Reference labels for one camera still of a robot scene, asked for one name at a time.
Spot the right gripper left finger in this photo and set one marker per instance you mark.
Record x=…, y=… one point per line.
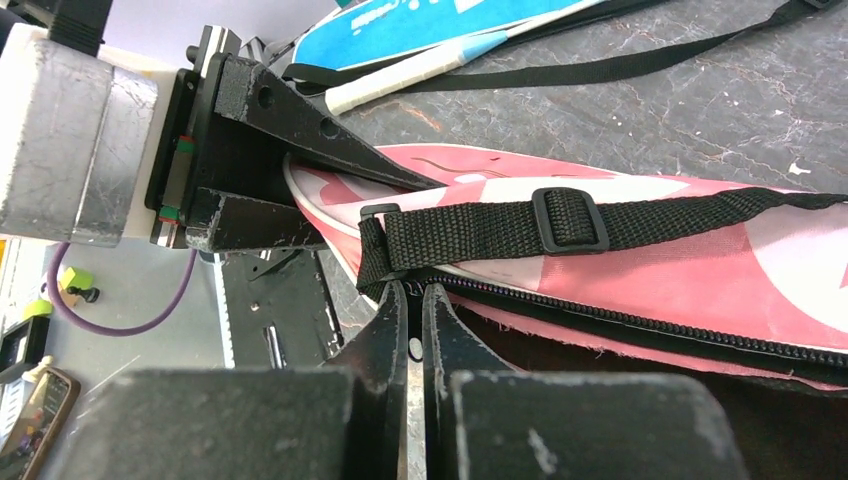
x=342, y=420

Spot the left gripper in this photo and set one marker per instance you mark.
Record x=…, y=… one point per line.
x=217, y=179

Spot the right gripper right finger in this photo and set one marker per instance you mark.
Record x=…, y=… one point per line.
x=485, y=420

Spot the blue badminton racket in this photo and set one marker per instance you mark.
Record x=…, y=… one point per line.
x=413, y=70

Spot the blue racket cover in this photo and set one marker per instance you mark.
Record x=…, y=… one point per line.
x=375, y=31

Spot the pink racket cover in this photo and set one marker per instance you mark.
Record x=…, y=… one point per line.
x=706, y=275

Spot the smartphone on desk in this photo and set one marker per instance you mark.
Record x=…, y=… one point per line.
x=38, y=425

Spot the green yellow small objects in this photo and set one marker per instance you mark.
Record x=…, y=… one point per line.
x=75, y=285

